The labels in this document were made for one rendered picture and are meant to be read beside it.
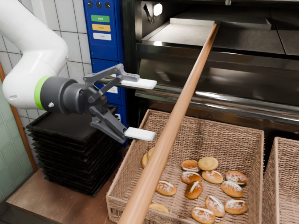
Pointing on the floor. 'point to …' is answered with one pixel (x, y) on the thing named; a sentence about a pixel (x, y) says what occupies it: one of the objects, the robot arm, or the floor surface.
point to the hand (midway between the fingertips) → (149, 111)
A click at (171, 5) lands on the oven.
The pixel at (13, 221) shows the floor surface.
